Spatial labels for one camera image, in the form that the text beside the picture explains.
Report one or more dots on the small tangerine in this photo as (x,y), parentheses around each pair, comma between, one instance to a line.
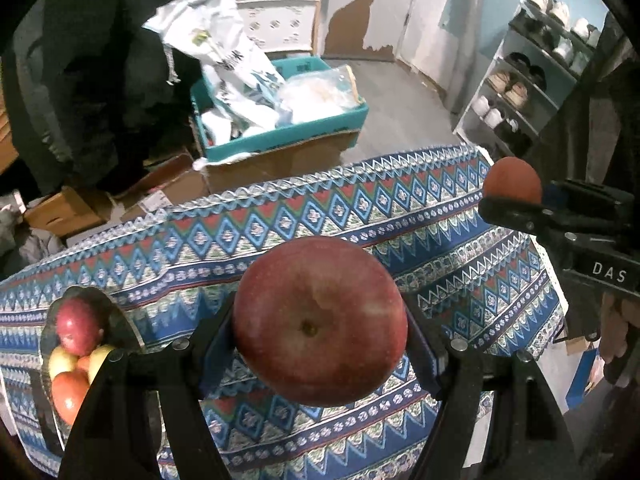
(84,363)
(512,182)

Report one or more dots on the flat labelled cardboard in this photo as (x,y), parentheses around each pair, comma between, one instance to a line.
(165,195)

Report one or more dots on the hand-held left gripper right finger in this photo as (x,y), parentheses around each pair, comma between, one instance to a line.
(425,360)

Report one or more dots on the blue patterned tablecloth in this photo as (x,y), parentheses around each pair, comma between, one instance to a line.
(310,210)

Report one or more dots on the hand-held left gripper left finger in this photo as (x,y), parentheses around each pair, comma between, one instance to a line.
(216,355)

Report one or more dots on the round glass plate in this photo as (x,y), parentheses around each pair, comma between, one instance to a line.
(125,320)

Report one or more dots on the grey shoe rack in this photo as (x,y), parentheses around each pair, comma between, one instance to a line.
(500,105)

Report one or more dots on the person's right hand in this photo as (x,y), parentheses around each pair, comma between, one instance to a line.
(620,330)

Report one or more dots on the large cardboard box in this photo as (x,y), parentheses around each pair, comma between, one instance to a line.
(280,162)

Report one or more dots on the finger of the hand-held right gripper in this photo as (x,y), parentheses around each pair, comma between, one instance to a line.
(515,212)
(585,195)

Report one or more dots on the grey clothes pile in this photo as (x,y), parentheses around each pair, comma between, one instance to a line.
(25,240)

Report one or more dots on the dark cloth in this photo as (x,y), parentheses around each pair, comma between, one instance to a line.
(90,60)

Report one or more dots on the teal crate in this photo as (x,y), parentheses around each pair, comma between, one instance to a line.
(320,122)

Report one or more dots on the group of shoes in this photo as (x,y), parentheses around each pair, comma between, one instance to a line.
(515,85)

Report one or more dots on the white printed sack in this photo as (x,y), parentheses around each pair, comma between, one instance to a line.
(220,50)

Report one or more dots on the dark red apple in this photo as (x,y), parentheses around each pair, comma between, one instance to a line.
(75,324)

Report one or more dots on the yellow lemon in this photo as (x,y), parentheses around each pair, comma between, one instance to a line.
(99,361)
(59,361)

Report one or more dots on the white patterned box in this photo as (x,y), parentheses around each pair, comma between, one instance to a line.
(275,22)

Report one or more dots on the bright red apple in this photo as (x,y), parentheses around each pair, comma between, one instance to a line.
(320,320)

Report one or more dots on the blue white carton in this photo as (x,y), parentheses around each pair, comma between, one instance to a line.
(582,377)

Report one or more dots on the large orange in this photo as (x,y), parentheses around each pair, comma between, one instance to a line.
(67,398)

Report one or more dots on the clear plastic bag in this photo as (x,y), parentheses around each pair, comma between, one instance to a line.
(320,92)

